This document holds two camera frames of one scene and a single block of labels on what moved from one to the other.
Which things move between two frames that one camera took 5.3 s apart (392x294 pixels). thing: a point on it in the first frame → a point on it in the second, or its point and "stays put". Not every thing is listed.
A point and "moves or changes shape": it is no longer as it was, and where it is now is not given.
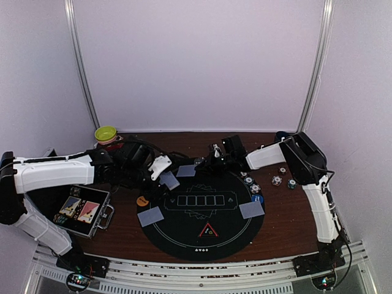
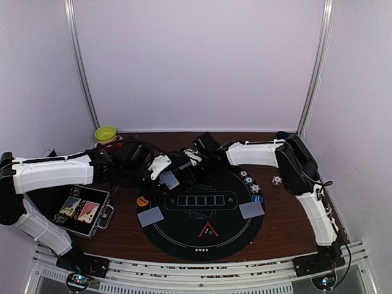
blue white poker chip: x=255 y=188 stays put
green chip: x=248 y=180 stays put
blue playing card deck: x=169 y=180 stays put
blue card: x=185 y=171 moves or changes shape
